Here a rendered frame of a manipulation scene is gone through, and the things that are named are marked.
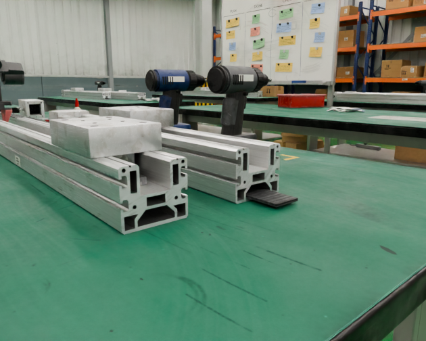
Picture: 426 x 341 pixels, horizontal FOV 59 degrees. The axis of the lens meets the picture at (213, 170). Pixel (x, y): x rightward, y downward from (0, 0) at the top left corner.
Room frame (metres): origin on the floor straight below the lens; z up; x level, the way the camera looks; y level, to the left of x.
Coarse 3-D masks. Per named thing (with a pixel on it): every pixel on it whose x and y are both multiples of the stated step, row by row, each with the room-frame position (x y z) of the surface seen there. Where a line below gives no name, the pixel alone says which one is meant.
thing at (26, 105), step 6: (24, 102) 1.99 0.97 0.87; (30, 102) 1.99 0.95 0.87; (36, 102) 2.01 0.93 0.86; (42, 102) 2.03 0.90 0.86; (24, 108) 2.00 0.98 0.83; (30, 108) 2.01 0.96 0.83; (36, 108) 2.03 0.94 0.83; (42, 108) 2.03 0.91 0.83; (24, 114) 2.01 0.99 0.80; (30, 114) 2.03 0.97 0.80; (36, 114) 2.05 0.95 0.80; (42, 114) 2.03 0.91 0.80
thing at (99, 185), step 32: (0, 128) 0.93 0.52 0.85; (32, 128) 0.97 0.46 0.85; (32, 160) 0.74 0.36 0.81; (64, 160) 0.59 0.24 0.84; (96, 160) 0.48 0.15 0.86; (160, 160) 0.50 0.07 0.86; (64, 192) 0.59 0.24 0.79; (96, 192) 0.52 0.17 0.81; (128, 192) 0.44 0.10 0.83; (160, 192) 0.47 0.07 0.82; (128, 224) 0.46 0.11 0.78; (160, 224) 0.47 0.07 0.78
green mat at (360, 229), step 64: (0, 192) 0.62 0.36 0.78; (192, 192) 0.62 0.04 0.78; (320, 192) 0.62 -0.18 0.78; (384, 192) 0.62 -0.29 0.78; (0, 256) 0.37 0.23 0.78; (64, 256) 0.37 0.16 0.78; (128, 256) 0.37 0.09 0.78; (192, 256) 0.37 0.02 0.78; (256, 256) 0.37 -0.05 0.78; (320, 256) 0.37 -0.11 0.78; (384, 256) 0.37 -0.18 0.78; (0, 320) 0.26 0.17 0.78; (64, 320) 0.26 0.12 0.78; (128, 320) 0.26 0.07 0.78; (192, 320) 0.26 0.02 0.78; (256, 320) 0.26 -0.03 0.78; (320, 320) 0.26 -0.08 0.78
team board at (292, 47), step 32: (224, 0) 4.57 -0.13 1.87; (256, 0) 4.20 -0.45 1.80; (288, 0) 3.89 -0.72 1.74; (320, 0) 3.62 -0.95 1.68; (224, 32) 4.57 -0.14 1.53; (256, 32) 4.19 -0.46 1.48; (288, 32) 3.88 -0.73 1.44; (320, 32) 3.60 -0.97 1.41; (224, 64) 4.56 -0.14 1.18; (256, 64) 4.18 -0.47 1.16; (288, 64) 3.86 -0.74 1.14; (320, 64) 3.59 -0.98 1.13; (224, 96) 4.61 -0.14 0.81
